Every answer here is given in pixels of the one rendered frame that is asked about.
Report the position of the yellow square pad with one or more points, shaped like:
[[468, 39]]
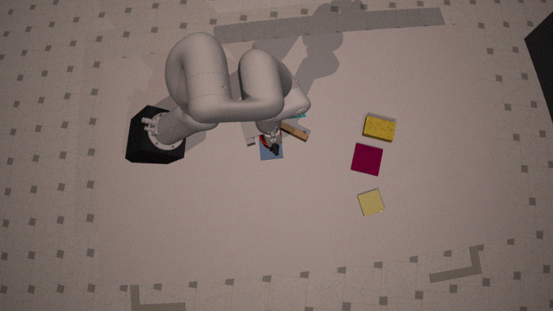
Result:
[[370, 203]]

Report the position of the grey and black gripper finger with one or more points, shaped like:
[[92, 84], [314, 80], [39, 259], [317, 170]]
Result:
[[275, 148]]

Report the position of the dark red square coaster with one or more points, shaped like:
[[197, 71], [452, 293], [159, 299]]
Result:
[[366, 159]]

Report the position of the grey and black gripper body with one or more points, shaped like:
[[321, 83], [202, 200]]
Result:
[[277, 139]]

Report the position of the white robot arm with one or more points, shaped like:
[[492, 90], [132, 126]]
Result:
[[201, 59]]

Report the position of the yellow sponge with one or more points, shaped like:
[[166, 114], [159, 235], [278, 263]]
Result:
[[379, 129]]

